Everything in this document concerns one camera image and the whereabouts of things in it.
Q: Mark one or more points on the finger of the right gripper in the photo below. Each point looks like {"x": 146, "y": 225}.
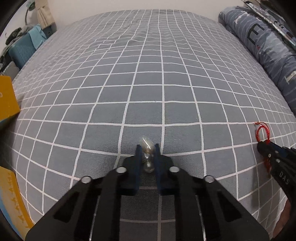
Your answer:
{"x": 269, "y": 149}

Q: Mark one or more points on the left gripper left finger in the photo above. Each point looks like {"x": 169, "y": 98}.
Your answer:
{"x": 90, "y": 210}

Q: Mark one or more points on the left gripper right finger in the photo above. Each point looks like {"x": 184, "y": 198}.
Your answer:
{"x": 204, "y": 209}

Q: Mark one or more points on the red cord bracelet gold tube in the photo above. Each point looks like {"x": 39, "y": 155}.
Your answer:
{"x": 262, "y": 145}

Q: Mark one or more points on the clear crystal earrings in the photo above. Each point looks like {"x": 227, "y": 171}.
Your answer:
{"x": 148, "y": 154}

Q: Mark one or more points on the person's right hand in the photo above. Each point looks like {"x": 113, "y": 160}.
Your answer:
{"x": 284, "y": 217}

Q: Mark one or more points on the white blue cardboard box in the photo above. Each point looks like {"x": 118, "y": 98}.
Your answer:
{"x": 15, "y": 220}

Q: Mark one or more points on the folded blue patterned duvet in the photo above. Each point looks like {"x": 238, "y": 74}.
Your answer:
{"x": 266, "y": 44}

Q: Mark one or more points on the grey checked bed sheet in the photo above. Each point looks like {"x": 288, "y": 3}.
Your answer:
{"x": 96, "y": 87}

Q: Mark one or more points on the grey patterned pillow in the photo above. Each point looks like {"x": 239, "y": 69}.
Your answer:
{"x": 272, "y": 17}

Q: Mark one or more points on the grey suitcase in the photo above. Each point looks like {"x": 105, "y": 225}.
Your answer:
{"x": 10, "y": 70}

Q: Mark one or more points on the teal suitcase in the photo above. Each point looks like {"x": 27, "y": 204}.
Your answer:
{"x": 24, "y": 47}

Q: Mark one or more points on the beige left curtain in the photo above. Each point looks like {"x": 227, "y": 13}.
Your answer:
{"x": 44, "y": 15}

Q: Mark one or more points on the teal desk lamp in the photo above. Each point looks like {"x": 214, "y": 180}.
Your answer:
{"x": 30, "y": 6}

